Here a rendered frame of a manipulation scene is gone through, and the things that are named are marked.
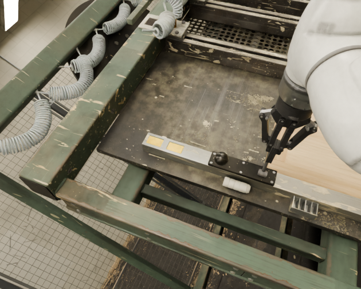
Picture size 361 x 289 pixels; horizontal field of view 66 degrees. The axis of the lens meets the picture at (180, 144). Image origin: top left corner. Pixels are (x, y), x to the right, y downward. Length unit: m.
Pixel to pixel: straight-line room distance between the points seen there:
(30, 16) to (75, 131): 5.63
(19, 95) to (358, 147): 1.25
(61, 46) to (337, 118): 1.34
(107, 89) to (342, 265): 0.88
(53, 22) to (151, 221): 5.93
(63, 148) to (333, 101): 0.70
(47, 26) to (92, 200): 5.73
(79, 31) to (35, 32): 4.69
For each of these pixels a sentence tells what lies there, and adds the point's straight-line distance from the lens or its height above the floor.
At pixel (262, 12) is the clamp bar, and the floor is 1.53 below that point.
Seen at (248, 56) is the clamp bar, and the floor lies 1.52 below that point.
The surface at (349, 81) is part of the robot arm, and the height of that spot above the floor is 1.63.
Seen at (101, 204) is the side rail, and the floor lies 1.69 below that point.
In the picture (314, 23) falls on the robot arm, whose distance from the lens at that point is 0.48.
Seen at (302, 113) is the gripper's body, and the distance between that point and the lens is 0.60.
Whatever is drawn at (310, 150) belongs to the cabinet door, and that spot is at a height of 1.25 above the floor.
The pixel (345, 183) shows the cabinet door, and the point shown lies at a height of 1.16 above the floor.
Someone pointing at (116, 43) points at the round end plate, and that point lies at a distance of 1.73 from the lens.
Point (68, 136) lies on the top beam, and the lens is 0.90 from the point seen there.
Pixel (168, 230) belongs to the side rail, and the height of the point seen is 1.53.
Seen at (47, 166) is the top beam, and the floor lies 1.86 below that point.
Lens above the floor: 1.85
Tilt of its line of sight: 18 degrees down
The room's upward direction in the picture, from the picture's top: 53 degrees counter-clockwise
